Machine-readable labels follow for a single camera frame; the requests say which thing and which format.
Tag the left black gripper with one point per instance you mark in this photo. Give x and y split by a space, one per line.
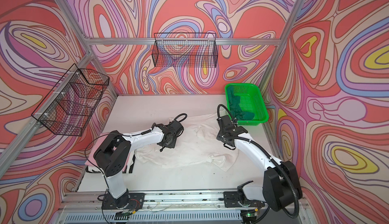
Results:
173 146

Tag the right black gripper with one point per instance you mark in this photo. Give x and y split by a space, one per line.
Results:
220 137

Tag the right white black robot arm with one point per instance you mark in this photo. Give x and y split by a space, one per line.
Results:
280 189

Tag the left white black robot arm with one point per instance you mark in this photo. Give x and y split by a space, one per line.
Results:
113 153

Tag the green t shirt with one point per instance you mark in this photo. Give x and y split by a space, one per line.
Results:
235 109

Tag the green plastic basket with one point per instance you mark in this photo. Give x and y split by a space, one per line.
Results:
251 101

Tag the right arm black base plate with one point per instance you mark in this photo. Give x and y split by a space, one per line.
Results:
236 199

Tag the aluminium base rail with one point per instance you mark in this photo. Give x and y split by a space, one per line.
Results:
181 200

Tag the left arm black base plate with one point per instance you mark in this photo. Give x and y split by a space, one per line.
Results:
133 201

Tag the black wire basket back wall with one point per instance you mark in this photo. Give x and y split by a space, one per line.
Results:
185 50

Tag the black wire basket wall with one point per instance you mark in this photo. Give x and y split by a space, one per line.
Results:
73 106
185 50

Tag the white vented cable duct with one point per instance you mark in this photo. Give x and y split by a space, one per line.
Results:
151 217

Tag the black wire basket left wall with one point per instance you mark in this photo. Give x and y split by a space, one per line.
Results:
73 106

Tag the aluminium frame left post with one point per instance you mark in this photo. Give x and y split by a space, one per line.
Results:
83 40

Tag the aluminium frame post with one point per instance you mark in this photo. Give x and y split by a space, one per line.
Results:
296 9
83 40

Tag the aluminium frame left bar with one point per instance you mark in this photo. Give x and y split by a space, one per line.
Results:
13 150

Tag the aluminium frame right post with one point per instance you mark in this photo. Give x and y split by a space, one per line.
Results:
296 9

